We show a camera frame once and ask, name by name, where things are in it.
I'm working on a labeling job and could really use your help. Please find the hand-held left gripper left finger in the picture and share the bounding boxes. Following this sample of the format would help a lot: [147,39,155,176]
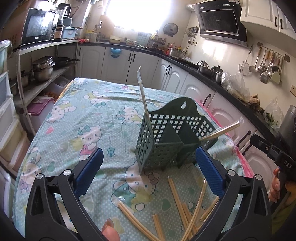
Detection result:
[25,148,104,241]

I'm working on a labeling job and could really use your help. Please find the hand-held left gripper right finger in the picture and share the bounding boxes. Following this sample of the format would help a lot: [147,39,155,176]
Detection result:
[195,146,272,241]

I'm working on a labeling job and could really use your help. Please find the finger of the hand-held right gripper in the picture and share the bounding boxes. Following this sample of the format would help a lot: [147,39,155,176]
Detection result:
[249,134,272,155]

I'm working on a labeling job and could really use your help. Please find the bamboo chopstick pair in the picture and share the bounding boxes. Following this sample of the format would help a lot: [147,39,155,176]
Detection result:
[199,118,245,142]
[136,66,151,117]

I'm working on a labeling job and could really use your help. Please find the pile of chopsticks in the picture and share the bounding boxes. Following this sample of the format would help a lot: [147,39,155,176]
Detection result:
[117,176,220,241]

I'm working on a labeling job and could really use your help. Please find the green plastic utensil basket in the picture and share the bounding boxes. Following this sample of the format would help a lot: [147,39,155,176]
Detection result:
[135,97,222,175]

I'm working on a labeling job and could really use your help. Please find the person's right hand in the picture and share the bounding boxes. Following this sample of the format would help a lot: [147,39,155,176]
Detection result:
[269,168,282,203]

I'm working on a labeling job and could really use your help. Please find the person's left hand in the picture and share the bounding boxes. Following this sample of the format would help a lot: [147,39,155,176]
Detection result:
[101,219,121,241]

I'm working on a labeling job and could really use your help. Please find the plastic bag of greens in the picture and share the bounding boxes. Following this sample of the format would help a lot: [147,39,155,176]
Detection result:
[264,97,284,128]

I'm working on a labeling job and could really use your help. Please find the ginger root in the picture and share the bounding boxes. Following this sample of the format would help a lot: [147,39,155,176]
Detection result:
[248,94,261,109]

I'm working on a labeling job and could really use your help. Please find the yellow green garment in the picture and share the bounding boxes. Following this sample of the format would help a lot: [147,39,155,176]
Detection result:
[270,179,296,241]

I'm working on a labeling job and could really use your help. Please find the cartoon cat printed tablecloth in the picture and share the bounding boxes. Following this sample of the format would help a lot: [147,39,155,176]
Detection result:
[13,77,245,241]

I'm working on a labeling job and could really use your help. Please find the clear plastic bag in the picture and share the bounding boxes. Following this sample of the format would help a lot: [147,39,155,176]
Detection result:
[221,71,250,100]

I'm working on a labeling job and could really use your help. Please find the row of hanging ladles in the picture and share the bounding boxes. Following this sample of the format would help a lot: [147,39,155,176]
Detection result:
[248,44,284,85]

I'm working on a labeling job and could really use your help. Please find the purple lidded storage bin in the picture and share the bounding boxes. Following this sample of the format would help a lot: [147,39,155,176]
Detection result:
[26,97,55,133]

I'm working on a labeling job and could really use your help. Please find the steel pot with lid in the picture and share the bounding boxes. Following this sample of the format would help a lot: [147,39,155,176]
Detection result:
[197,60,210,73]

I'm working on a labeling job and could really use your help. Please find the plastic drawer unit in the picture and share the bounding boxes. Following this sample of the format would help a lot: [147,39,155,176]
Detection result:
[0,40,31,173]

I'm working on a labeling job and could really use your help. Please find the black kitchen countertop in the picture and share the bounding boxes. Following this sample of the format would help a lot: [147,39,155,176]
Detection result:
[79,39,281,139]

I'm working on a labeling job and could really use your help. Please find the stacked stainless steel pots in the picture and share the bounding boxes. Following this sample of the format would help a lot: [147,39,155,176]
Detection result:
[31,56,56,82]

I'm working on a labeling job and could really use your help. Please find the black frying pan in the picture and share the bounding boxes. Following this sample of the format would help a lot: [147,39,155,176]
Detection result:
[53,57,80,69]

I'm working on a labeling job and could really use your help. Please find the white lower kitchen cabinets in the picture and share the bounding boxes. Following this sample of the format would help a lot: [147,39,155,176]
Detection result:
[75,44,284,186]

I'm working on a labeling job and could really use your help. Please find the blue hanging plastic bowl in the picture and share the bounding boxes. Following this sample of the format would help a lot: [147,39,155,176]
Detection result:
[109,47,123,58]

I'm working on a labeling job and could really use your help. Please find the row of condiment bottles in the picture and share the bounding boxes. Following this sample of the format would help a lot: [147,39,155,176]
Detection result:
[165,42,188,52]

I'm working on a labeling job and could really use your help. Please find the cluster of small hanging tools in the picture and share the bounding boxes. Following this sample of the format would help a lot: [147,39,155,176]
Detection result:
[187,26,199,44]

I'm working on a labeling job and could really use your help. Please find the black range hood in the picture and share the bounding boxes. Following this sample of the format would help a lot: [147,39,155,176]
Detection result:
[191,0,248,48]

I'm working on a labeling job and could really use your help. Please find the white upper cabinet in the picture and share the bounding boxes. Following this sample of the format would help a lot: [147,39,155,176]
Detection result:
[240,0,296,39]

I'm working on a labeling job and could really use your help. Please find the metal kitchen shelf rack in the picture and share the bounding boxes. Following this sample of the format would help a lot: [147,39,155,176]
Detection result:
[13,39,80,139]

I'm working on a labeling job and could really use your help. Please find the pale blue plastic container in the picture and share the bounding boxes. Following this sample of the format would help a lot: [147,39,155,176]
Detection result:
[62,26,79,39]

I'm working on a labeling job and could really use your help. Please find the teal mini drawer organizer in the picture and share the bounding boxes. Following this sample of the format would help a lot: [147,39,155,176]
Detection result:
[138,32,149,45]

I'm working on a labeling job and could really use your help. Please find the black microwave oven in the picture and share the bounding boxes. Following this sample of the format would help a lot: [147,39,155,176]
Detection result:
[20,8,60,46]

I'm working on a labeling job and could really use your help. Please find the black blender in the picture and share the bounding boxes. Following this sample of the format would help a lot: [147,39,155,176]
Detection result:
[56,3,72,26]

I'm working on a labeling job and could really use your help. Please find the kitchen window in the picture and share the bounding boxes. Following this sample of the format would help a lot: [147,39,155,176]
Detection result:
[102,0,192,34]

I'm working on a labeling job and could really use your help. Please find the hanging wire strainer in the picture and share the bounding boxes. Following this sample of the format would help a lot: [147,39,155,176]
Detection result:
[239,44,254,76]

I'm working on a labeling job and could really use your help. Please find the small wall fan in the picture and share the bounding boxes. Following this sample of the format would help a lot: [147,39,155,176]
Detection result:
[163,23,179,37]

